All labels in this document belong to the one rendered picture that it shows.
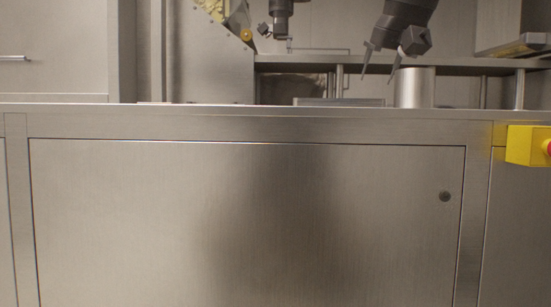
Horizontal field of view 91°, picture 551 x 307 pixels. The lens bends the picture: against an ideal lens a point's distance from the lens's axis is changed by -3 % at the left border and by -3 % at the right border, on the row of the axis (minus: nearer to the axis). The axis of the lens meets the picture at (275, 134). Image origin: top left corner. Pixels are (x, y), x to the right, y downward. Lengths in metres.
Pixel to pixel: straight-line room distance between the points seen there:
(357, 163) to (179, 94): 0.53
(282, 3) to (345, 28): 4.03
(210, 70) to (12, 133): 0.46
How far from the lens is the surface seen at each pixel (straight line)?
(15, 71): 1.04
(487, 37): 1.21
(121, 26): 0.86
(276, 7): 0.89
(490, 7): 1.23
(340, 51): 4.79
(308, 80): 1.06
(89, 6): 0.94
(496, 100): 1.24
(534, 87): 1.12
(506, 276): 0.79
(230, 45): 0.83
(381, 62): 0.87
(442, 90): 5.30
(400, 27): 0.48
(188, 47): 0.86
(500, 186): 0.71
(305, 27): 4.81
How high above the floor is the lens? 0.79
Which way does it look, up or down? 4 degrees down
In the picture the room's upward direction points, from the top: 1 degrees clockwise
